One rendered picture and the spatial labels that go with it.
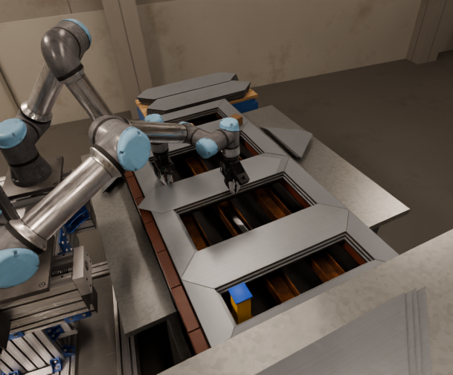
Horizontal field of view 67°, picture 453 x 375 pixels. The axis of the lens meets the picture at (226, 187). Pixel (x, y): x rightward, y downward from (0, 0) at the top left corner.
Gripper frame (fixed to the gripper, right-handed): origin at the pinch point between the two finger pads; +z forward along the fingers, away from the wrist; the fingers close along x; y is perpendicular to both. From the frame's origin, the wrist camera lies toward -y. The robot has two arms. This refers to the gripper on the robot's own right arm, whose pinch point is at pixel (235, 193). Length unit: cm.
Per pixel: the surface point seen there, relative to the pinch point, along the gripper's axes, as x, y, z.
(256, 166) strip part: -18.4, 13.7, 0.7
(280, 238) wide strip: -3.9, -32.0, 0.7
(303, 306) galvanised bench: 14, -69, -20
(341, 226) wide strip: -28.0, -37.8, 0.7
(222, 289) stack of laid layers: 25.6, -41.3, 2.1
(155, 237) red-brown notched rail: 39.3, -6.2, 2.9
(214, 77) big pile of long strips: -45, 126, 0
